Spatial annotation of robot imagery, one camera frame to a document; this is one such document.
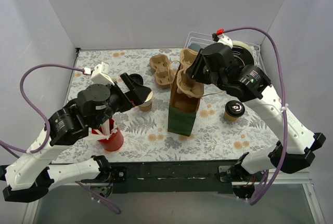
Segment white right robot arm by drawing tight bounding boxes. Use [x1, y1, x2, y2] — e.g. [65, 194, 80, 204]
[185, 43, 326, 181]

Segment single kraft paper cup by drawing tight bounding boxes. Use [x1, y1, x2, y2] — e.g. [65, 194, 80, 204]
[223, 111, 240, 123]

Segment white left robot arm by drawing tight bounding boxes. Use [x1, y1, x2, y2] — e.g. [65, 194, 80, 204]
[1, 73, 151, 203]

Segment brown cardboard cup carrier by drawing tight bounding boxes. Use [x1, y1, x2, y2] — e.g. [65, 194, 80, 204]
[176, 48, 204, 98]
[149, 54, 175, 88]

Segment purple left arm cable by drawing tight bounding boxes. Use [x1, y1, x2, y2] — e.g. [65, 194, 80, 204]
[0, 64, 122, 215]

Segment grey ceramic mug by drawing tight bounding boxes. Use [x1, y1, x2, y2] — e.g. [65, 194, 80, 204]
[188, 43, 202, 52]

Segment brown and green paper bag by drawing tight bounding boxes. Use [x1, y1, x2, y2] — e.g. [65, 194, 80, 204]
[168, 65, 201, 137]

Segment stack of kraft paper cups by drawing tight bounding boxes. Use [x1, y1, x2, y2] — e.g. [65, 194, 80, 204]
[138, 91, 153, 112]

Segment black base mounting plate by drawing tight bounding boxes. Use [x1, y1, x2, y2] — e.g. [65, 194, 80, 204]
[80, 160, 261, 195]

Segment black plastic cup lid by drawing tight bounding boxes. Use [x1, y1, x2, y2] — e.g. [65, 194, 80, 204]
[225, 100, 245, 117]

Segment white wire dish rack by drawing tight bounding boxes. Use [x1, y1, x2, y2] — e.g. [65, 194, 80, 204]
[184, 32, 263, 68]

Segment black plate with cream rim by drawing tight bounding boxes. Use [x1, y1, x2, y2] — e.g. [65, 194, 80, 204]
[232, 41, 254, 67]

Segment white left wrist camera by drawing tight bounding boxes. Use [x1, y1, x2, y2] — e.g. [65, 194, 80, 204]
[83, 62, 114, 85]

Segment red cup with napkins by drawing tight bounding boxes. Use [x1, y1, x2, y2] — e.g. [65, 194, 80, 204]
[87, 119, 124, 152]

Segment aluminium frame rail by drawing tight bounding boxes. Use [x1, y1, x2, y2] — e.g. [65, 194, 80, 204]
[225, 170, 325, 223]

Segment floral table mat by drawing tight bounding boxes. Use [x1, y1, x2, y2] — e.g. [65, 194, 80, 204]
[55, 48, 277, 164]

